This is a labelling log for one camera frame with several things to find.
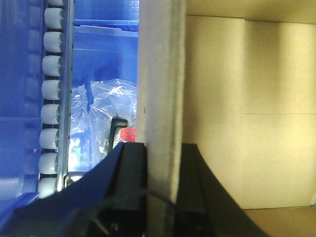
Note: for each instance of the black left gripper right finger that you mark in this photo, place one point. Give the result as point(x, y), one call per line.
point(205, 208)

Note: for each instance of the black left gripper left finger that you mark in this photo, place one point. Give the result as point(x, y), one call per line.
point(126, 216)

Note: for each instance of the brown cardboard box black print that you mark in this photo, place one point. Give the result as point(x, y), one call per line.
point(238, 79)

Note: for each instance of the roller track with white wheels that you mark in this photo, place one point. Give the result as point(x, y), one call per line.
point(57, 63)

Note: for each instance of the clear plastic bag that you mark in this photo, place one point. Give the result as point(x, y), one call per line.
point(93, 107)

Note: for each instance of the blue plastic bin left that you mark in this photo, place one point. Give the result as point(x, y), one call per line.
point(106, 45)

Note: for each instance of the blue plastic bin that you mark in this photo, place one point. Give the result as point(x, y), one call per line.
point(106, 45)
point(21, 53)

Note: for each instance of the blue plastic bin middle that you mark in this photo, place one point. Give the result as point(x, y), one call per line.
point(21, 53)

